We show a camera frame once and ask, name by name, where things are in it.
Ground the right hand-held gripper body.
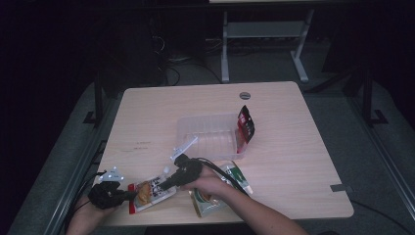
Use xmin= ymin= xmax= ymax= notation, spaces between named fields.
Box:
xmin=169 ymin=135 xmax=204 ymax=187

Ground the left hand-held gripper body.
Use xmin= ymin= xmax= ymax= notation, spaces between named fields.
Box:
xmin=87 ymin=165 xmax=125 ymax=210

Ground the orange white snack packet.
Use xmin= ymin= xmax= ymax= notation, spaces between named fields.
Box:
xmin=127 ymin=165 xmax=179 ymax=215

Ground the clear plastic container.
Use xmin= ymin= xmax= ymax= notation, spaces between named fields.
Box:
xmin=175 ymin=112 xmax=249 ymax=162

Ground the red black snack packet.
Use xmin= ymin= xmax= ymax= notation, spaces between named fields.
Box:
xmin=235 ymin=105 xmax=256 ymax=155

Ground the person's left hand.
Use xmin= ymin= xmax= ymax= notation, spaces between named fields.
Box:
xmin=72 ymin=194 xmax=119 ymax=223

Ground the person's right hand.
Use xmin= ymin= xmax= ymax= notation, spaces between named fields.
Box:
xmin=180 ymin=165 xmax=230 ymax=198

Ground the green white snack packet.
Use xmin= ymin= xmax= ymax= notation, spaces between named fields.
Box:
xmin=189 ymin=161 xmax=254 ymax=218

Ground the black metal stand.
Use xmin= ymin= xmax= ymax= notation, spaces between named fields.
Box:
xmin=360 ymin=68 xmax=390 ymax=126
xmin=82 ymin=72 xmax=106 ymax=128

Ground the grey tape strip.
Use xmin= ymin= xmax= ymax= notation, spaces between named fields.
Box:
xmin=330 ymin=183 xmax=353 ymax=193

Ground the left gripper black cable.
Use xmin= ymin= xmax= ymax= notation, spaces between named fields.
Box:
xmin=65 ymin=169 xmax=109 ymax=229

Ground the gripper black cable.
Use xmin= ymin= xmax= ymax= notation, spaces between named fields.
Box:
xmin=65 ymin=169 xmax=109 ymax=229
xmin=195 ymin=157 xmax=251 ymax=197

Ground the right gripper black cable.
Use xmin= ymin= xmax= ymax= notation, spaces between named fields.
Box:
xmin=195 ymin=157 xmax=251 ymax=197

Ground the tangle of floor cables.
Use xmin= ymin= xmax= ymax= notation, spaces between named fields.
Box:
xmin=153 ymin=33 xmax=223 ymax=86

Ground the white metal desk frame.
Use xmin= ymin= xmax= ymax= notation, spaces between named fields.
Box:
xmin=220 ymin=9 xmax=316 ymax=83

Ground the black floor cable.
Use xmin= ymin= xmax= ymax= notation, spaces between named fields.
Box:
xmin=350 ymin=199 xmax=415 ymax=235

